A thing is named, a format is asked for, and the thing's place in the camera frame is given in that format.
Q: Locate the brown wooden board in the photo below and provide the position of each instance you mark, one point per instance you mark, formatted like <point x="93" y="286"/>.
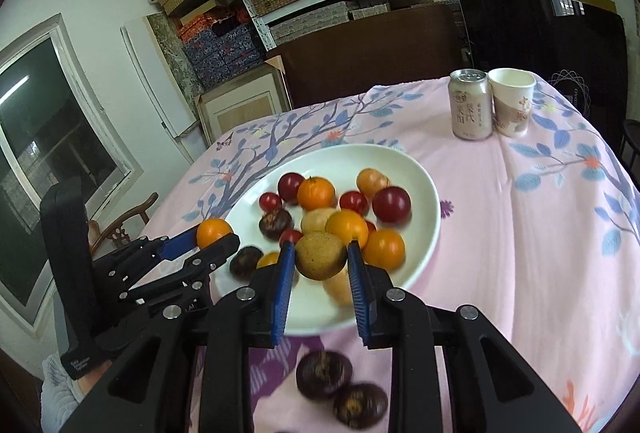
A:
<point x="370" y="53"/>

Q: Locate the black glass panel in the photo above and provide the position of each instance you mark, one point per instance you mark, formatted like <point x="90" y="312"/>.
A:
<point x="540" y="33"/>

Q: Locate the wooden chair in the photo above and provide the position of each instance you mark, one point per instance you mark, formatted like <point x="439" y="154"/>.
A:
<point x="117" y="233"/>

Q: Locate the white board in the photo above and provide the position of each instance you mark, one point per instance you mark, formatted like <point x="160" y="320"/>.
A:
<point x="150" y="73"/>

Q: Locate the paper cup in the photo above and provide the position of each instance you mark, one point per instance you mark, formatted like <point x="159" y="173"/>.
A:
<point x="512" y="105"/>

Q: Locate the dark red plum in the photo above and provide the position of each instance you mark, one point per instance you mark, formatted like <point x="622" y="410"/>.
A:
<point x="291" y="186"/>
<point x="391" y="204"/>

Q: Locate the beverage can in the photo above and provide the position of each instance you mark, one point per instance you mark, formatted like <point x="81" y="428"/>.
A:
<point x="470" y="108"/>

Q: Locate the person's left forearm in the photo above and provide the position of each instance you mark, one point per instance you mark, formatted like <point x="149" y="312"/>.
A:
<point x="57" y="395"/>

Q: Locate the stack of blue floral boxes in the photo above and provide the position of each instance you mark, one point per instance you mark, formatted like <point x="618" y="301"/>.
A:
<point x="225" y="48"/>

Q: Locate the pink printed tablecloth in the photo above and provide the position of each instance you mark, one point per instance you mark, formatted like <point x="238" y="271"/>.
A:
<point x="500" y="238"/>

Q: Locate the white framed panel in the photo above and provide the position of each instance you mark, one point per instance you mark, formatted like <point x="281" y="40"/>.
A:
<point x="245" y="108"/>

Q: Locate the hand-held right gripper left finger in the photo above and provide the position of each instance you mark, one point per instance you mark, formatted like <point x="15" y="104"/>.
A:
<point x="282" y="298"/>

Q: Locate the dark window with white frame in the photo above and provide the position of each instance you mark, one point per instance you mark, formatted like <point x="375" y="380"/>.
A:
<point x="40" y="123"/>

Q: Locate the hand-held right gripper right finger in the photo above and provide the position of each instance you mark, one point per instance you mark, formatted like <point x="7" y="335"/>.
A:
<point x="361" y="298"/>

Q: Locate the marble slab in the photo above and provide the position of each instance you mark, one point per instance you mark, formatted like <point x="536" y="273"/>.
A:
<point x="172" y="53"/>

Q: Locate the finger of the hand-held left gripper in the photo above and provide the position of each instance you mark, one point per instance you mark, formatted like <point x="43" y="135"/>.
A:
<point x="220" y="250"/>
<point x="177" y="245"/>

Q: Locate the white plate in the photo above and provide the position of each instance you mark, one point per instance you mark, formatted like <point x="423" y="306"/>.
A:
<point x="410" y="213"/>

